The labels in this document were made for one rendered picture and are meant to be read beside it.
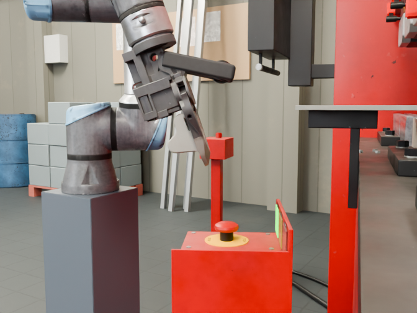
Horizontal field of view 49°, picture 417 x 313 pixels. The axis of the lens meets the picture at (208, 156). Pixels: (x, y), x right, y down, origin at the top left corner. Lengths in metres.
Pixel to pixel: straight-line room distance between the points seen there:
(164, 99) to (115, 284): 0.68
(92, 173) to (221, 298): 0.66
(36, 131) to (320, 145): 2.98
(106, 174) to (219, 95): 3.67
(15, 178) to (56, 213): 4.85
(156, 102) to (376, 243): 0.40
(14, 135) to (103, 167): 4.85
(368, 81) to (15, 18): 5.79
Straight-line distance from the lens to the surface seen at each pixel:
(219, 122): 4.83
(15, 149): 6.06
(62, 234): 1.26
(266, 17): 2.12
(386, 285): 0.36
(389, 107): 0.98
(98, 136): 1.21
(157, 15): 0.73
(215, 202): 2.87
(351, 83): 1.92
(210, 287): 0.64
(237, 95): 4.73
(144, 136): 1.20
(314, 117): 1.05
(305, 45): 2.49
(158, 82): 0.71
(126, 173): 5.04
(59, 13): 0.86
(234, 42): 4.76
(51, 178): 5.20
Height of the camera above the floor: 1.00
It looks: 6 degrees down
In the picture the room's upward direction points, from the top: straight up
